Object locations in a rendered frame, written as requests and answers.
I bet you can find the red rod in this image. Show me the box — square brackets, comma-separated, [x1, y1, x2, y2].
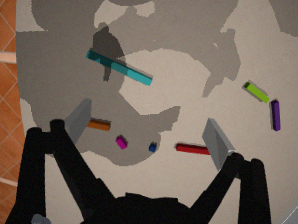
[176, 143, 210, 155]

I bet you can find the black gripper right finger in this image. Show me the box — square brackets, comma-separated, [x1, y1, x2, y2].
[176, 118, 271, 224]

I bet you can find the orange rod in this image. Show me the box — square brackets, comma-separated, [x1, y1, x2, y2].
[86, 119, 110, 131]

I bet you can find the small magenta block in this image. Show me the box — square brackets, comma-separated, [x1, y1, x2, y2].
[116, 136, 127, 149]

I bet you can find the turquoise rod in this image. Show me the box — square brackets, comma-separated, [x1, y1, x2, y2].
[86, 50, 152, 86]

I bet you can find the purple rod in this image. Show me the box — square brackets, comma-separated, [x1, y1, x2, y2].
[271, 100, 281, 131]

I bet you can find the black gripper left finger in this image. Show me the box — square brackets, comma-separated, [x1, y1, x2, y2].
[5, 98, 138, 224]

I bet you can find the lime green rod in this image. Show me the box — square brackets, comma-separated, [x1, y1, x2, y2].
[244, 82, 270, 103]

